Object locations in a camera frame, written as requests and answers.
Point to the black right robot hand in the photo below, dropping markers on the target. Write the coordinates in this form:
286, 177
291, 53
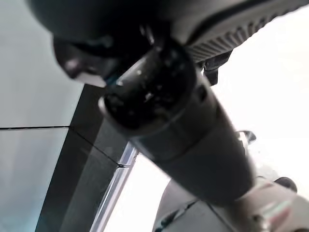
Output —
169, 108

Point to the silver right robot leg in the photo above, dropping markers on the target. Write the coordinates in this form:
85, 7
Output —
277, 212

